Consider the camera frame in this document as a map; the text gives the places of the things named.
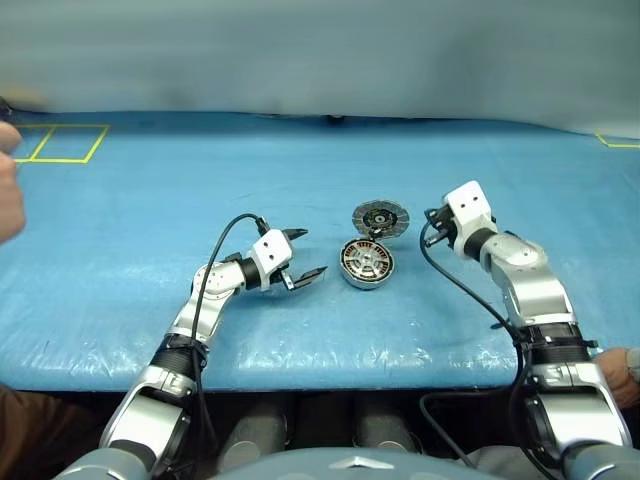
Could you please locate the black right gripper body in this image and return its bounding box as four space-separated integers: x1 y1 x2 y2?
424 201 458 237

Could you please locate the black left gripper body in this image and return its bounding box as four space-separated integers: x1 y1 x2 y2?
264 263 297 293

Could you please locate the finned silver motor end cover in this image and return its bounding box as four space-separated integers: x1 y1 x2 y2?
352 199 411 241

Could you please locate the motor stator with copper windings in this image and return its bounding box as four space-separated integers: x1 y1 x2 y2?
339 238 398 292

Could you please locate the bare person hand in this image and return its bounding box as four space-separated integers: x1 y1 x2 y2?
0 121 27 247
596 346 640 417

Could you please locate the dark grey rounded shape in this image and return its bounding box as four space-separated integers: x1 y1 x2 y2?
351 396 425 454
218 398 292 472

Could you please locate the grey robot torso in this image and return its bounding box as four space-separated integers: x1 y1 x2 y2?
208 446 482 480

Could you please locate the brown cloth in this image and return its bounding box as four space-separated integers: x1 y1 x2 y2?
0 382 109 480

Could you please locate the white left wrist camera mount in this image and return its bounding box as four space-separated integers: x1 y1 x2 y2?
249 228 295 293

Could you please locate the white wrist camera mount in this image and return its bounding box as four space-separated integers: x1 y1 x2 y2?
443 180 499 259
249 228 295 293

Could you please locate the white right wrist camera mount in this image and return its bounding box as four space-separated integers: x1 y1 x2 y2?
443 180 499 259

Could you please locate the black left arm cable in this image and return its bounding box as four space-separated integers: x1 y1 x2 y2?
189 213 271 467

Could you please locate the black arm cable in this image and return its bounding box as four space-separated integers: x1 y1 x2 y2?
189 213 271 467
418 219 556 480

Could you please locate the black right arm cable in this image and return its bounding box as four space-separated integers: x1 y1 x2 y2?
418 219 556 480

